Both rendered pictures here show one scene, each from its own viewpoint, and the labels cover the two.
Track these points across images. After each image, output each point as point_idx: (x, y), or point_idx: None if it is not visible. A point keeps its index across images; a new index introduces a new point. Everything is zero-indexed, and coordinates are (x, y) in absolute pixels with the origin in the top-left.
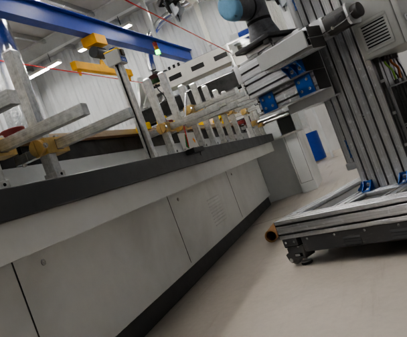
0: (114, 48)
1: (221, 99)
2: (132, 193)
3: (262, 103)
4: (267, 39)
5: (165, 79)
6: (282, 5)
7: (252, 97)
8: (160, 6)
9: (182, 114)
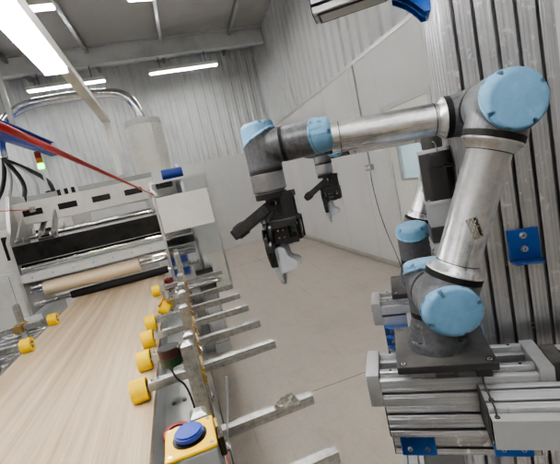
0: (209, 447)
1: (253, 355)
2: None
3: (403, 438)
4: (490, 371)
5: (196, 358)
6: (332, 214)
7: (398, 435)
8: (239, 238)
9: (180, 378)
